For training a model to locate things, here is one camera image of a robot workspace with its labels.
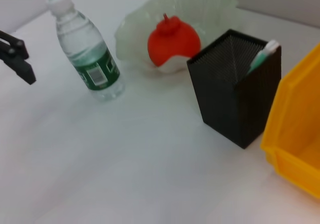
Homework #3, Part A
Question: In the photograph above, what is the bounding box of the translucent green wavy fruit bowl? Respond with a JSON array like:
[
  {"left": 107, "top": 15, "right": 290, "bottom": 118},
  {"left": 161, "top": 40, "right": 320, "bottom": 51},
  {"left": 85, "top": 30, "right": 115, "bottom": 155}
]
[{"left": 114, "top": 0, "right": 238, "bottom": 74}]

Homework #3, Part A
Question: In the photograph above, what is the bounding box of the black mesh pen holder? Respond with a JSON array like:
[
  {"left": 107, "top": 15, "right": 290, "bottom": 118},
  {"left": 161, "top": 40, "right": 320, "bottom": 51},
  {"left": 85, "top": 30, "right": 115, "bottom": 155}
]
[{"left": 186, "top": 28, "right": 282, "bottom": 150}]

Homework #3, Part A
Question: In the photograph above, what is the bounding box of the light green pen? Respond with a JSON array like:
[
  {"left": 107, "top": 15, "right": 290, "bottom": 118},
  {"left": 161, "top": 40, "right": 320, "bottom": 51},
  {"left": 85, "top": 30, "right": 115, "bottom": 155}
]
[{"left": 246, "top": 39, "right": 280, "bottom": 77}]

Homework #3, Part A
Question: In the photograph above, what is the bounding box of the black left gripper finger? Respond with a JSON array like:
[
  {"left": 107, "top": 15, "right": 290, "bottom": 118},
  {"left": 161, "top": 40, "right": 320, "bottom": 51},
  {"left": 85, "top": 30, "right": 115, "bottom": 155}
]
[{"left": 0, "top": 30, "right": 37, "bottom": 86}]

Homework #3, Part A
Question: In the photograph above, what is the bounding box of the yellow plastic storage bin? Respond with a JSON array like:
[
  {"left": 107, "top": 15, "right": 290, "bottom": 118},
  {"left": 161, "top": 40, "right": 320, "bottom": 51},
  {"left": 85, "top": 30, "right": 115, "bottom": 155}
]
[{"left": 259, "top": 42, "right": 320, "bottom": 201}]

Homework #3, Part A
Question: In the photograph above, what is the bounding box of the red-orange fruit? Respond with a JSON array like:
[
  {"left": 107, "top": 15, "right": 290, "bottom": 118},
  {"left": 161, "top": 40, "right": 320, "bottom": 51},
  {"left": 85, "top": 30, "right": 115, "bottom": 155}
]
[{"left": 147, "top": 13, "right": 202, "bottom": 67}]

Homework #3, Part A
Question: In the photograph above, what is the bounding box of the clear water bottle green label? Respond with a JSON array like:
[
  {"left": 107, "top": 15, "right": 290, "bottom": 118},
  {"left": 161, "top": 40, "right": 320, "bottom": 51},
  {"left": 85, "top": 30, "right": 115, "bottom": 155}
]
[{"left": 46, "top": 0, "right": 126, "bottom": 102}]

